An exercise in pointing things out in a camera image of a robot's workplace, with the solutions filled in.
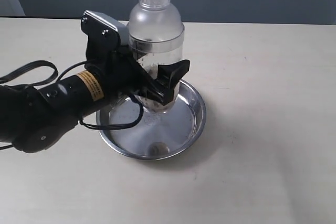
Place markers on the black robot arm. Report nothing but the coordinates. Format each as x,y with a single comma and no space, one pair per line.
35,116

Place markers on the round stainless steel plate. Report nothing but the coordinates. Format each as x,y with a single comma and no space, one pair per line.
161,136

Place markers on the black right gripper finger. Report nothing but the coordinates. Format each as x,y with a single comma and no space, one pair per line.
169,76

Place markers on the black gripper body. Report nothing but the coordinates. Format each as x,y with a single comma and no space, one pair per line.
120,72

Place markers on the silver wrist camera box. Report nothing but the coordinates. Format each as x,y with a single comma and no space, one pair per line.
104,29

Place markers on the clear plastic shaker bottle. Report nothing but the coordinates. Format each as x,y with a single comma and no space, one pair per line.
156,34

